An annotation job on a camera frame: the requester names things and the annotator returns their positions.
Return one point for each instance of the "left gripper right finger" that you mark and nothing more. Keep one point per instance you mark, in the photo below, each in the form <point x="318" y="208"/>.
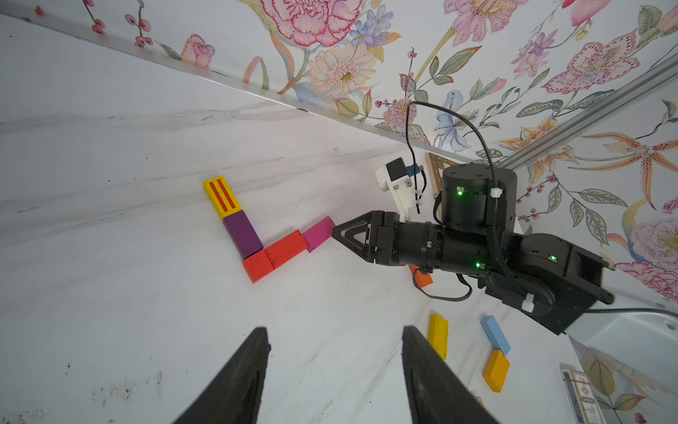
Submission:
<point x="435" y="394"/>

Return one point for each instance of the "yellow striped block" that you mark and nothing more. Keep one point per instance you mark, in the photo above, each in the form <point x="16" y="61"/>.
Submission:
<point x="222" y="197"/>

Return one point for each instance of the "purple rectangular block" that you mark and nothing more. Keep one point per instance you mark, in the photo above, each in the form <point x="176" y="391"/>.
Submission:
<point x="243" y="234"/>

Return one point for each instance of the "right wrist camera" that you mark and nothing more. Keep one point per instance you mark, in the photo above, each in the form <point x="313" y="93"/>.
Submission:
<point x="394" y="178"/>

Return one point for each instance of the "playing card box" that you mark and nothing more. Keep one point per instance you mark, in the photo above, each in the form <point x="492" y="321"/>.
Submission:
<point x="581" y="397"/>

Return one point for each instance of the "yellow rectangular block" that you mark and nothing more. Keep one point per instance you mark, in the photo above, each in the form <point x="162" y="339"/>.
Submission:
<point x="438" y="335"/>

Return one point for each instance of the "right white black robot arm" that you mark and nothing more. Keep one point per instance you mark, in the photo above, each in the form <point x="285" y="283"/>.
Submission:
<point x="554" y="282"/>

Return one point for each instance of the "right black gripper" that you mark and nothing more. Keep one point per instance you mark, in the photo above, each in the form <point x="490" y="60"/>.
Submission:
<point x="381" y="238"/>

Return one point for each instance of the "red rectangular block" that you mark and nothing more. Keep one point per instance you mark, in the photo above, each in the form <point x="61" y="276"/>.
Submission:
<point x="286" y="249"/>

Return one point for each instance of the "orange rectangular block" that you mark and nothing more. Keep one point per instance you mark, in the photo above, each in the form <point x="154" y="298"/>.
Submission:
<point x="420" y="279"/>

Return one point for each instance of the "yellow-orange rectangular block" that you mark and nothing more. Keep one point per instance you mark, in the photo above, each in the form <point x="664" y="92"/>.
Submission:
<point x="496" y="371"/>

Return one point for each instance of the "magenta rectangular block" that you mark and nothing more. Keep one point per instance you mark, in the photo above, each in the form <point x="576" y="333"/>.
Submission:
<point x="318" y="234"/>

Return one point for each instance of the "small red cube block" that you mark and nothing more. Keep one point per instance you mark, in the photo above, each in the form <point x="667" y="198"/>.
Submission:
<point x="258" y="266"/>

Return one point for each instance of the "light blue rectangular block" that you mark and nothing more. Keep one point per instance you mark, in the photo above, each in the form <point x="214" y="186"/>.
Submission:
<point x="495" y="335"/>

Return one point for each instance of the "wooden chessboard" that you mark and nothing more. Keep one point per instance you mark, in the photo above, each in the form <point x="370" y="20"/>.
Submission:
<point x="436" y="166"/>

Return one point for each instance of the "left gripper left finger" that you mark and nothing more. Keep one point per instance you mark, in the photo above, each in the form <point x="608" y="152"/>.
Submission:
<point x="234" y="395"/>

